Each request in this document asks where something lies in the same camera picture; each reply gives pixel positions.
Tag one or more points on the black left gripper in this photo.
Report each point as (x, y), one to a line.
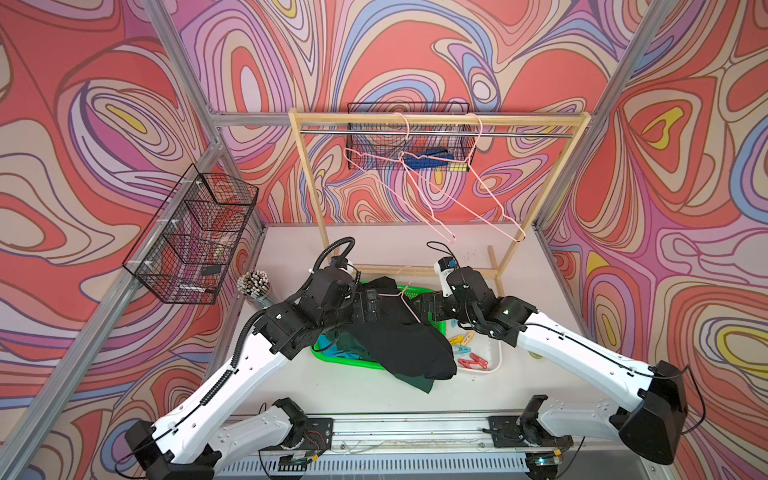
(361, 315)

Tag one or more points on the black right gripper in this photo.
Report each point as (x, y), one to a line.
(436, 301)

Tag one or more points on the wooden clothespin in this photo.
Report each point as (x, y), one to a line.
(468, 338)

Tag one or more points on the dark green t-shirt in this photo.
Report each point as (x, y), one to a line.
(352, 353)

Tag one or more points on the black t-shirt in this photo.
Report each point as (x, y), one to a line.
(383, 284)

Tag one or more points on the teal t-shirt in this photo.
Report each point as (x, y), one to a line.
(325, 345)

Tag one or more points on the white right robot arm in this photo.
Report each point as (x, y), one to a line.
(644, 406)

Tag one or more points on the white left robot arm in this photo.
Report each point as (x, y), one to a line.
(193, 442)

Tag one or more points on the green perforated plastic basket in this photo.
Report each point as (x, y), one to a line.
(400, 344)

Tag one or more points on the white plastic tray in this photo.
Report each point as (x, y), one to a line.
(481, 345)

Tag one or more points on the pine cone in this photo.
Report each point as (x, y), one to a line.
(255, 286)

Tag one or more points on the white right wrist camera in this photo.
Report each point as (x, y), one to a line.
(443, 268)

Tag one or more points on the metal rail base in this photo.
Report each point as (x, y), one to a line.
(467, 445)

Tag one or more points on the black wire basket back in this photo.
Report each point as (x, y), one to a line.
(457, 138)

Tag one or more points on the black wire basket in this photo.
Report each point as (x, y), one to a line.
(457, 138)
(184, 254)

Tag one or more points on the black wire basket left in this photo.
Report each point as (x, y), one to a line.
(184, 254)

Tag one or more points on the wooden clothes rack frame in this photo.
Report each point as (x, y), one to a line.
(577, 123)

